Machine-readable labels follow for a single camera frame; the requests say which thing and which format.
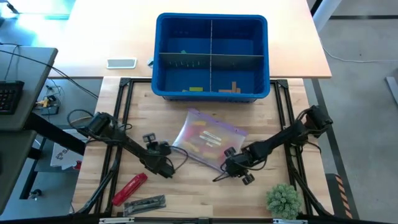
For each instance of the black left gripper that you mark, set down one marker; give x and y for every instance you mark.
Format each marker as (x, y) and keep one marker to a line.
(158, 166)

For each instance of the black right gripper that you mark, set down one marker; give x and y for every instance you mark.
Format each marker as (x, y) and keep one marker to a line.
(231, 170)

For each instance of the blue plastic bin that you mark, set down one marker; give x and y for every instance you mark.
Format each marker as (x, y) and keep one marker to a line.
(217, 96)

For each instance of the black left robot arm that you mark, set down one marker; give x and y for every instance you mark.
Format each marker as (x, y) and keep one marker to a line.
(124, 141)

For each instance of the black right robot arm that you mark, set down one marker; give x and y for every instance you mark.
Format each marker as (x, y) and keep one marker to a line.
(286, 135)

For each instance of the yellow wooden block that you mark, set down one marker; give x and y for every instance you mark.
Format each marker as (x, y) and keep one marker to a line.
(190, 146)
(199, 123)

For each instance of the green artificial plant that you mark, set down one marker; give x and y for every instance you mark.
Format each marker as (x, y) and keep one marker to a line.
(284, 202)

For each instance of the red capped can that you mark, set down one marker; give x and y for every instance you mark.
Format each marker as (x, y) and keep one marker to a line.
(77, 165)

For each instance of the white-framed smartphone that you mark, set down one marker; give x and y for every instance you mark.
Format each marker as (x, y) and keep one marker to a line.
(121, 63)

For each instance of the black desk beam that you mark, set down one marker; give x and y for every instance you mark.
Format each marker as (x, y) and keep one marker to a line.
(53, 135)

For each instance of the black small box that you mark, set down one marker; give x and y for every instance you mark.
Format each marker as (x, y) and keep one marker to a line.
(51, 110)

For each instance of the yellow connector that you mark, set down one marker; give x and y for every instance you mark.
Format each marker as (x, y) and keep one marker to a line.
(46, 102)

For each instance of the black caster wheel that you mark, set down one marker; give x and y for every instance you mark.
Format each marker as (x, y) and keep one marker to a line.
(35, 194)

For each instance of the grey side desk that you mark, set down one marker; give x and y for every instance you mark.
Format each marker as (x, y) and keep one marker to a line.
(34, 71)

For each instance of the black keyboard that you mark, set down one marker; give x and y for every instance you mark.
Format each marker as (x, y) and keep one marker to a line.
(11, 98)

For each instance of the grey metal stand leg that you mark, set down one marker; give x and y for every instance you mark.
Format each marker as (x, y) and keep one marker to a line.
(392, 90)

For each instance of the white metal table leg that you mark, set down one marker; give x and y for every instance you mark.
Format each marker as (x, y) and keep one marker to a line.
(326, 14)

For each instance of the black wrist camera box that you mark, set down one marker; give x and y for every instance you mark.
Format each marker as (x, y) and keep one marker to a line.
(241, 161)
(162, 148)

